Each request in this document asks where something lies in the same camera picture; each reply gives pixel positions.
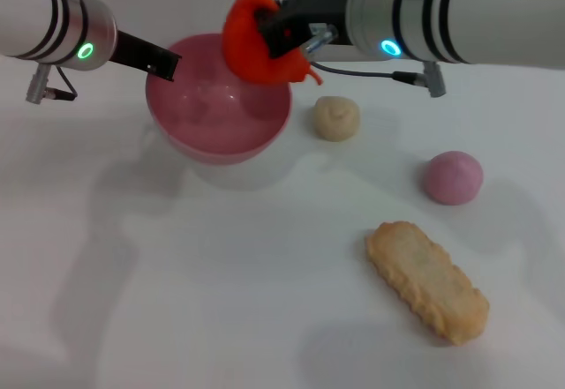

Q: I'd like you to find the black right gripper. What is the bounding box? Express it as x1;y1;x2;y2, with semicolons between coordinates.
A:
253;0;355;60

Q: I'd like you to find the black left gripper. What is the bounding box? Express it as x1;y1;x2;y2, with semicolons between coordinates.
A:
108;30;183;83

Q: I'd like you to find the orange toy fruit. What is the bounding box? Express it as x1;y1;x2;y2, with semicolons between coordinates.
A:
221;0;324;86

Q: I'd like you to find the pink plastic bowl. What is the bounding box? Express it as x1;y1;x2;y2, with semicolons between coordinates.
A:
145;32;294;168

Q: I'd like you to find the cream steamed bun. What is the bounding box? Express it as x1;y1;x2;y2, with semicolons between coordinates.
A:
313;94;361;143

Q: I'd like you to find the pink round bun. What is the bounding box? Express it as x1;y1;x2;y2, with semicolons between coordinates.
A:
421;150;485;206

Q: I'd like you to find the long golden bread loaf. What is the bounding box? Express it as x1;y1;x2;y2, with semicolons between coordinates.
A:
365;221;491;347

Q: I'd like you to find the grey left arm cable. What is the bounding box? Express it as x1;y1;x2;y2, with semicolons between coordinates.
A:
25;64;79;104

